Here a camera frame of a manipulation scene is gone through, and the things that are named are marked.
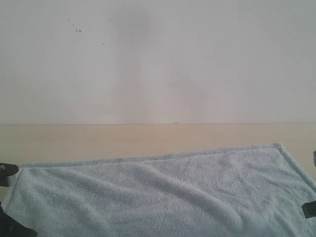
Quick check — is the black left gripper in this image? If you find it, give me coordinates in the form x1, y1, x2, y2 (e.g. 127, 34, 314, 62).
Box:
0, 163, 38, 237

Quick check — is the light blue fleece towel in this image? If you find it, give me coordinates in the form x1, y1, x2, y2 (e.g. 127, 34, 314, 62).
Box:
2, 143, 316, 237

